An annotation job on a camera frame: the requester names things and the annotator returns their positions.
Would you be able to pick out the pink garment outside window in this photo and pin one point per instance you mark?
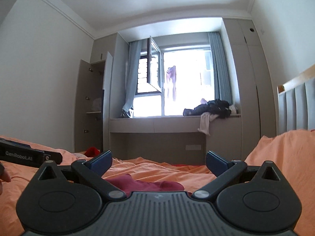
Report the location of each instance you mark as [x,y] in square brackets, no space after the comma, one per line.
[171,76]

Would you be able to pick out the tall beige right wardrobe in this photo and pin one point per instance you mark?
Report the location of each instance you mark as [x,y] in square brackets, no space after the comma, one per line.
[256,99]

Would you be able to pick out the blue-grey left curtain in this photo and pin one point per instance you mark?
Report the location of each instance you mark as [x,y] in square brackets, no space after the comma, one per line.
[135,48]

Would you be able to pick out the open window sash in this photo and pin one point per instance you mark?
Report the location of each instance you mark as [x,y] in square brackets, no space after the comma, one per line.
[149,69]

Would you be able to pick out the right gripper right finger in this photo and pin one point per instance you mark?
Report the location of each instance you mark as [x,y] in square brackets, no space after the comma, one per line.
[227,173]

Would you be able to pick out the blue-grey right curtain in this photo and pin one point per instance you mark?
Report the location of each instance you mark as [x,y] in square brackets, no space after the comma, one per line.
[221,71]

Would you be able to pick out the red item beyond bed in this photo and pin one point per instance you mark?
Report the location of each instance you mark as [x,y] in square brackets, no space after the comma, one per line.
[92,152]

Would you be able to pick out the open beige wardrobe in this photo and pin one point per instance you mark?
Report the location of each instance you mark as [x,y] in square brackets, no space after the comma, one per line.
[91,118]

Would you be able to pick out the person's left hand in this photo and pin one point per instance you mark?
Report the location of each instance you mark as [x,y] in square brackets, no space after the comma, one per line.
[4,176]

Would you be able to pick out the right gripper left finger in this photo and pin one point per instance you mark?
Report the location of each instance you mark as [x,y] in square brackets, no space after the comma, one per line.
[90,174]

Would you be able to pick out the blue-grey curtain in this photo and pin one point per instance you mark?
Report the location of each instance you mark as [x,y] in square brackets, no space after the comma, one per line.
[135,48]
[221,71]

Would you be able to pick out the maroon red garment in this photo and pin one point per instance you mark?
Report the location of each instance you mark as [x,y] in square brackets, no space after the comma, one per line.
[127,184]

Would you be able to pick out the dark clothes pile on sill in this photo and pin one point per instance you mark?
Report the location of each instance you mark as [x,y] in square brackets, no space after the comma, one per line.
[216,107]

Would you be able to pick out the white cloth hanging off sill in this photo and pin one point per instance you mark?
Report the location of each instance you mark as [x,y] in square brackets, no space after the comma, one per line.
[205,119]

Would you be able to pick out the orange duvet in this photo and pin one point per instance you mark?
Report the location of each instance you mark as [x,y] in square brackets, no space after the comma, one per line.
[292,152]

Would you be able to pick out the grey window seat cabinet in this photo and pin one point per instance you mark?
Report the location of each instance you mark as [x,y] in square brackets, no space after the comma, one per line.
[175,140]

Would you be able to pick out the grey padded headboard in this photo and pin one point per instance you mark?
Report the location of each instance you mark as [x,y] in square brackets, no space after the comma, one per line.
[296,105]

